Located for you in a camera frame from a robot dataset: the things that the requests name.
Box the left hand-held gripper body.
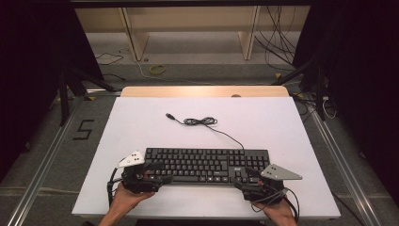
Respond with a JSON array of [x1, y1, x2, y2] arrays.
[[117, 151, 164, 194]]

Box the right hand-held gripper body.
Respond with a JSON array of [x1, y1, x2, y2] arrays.
[[243, 163, 303, 205]]

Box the black keyboard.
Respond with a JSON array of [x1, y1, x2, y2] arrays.
[[144, 147, 271, 186]]

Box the person's left hand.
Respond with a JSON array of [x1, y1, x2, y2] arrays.
[[109, 185, 155, 215]]

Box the person's right hand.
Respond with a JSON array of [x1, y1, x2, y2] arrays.
[[253, 201, 297, 225]]

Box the white table board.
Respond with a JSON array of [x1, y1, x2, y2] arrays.
[[72, 96, 342, 219]]

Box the yellow tape roll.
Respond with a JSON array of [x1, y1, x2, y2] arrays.
[[149, 64, 167, 75]]

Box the black metal stand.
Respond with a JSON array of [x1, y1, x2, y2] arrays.
[[271, 59, 327, 121]]

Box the black tripod stand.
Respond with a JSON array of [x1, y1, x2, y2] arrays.
[[57, 67, 117, 126]]

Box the black curtain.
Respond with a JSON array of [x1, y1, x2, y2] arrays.
[[293, 0, 399, 208], [0, 0, 104, 183]]

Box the black metal beam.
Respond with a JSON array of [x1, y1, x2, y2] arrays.
[[70, 0, 314, 8]]

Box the left hand-held gripper cable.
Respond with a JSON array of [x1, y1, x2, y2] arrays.
[[106, 168, 126, 208]]

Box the black keyboard cable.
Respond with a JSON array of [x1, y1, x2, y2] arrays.
[[165, 112, 246, 151]]

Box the aluminium floor rail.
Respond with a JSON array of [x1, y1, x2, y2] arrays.
[[305, 100, 382, 226], [6, 89, 121, 226]]

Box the white floor cable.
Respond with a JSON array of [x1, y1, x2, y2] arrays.
[[135, 59, 277, 87]]

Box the tangled floor cables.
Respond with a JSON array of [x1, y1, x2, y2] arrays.
[[293, 93, 338, 121]]

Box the thin black floor cable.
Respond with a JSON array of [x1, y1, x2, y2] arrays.
[[95, 52, 126, 82]]

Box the beige wooden desk frame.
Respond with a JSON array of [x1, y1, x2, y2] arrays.
[[74, 6, 311, 62]]

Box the hanging black cable bundle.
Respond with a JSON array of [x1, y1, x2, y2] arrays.
[[253, 6, 297, 72]]

